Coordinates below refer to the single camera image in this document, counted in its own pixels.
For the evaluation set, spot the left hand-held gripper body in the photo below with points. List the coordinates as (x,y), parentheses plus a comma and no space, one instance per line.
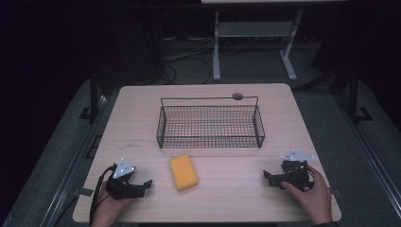
(121,186)

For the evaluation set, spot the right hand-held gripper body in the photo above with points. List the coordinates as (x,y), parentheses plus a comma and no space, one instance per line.
(296,173)

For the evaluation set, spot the person's left hand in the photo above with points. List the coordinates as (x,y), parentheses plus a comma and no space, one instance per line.
(108,209)

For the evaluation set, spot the person's right hand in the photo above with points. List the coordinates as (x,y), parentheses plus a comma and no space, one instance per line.
(315,198)

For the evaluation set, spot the yellow sponge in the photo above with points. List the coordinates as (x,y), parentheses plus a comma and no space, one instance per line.
(183,172)

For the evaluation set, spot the dark round table knob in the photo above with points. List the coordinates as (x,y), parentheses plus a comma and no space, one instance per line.
(237,96)

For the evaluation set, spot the black upright stand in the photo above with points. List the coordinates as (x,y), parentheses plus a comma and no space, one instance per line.
(353,94)
(94,94)

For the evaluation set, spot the white metal stand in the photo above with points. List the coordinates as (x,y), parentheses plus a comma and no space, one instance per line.
(252,30)

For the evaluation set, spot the aluminium floor rail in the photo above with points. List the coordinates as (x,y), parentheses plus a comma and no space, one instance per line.
(369,151)
(75,157)

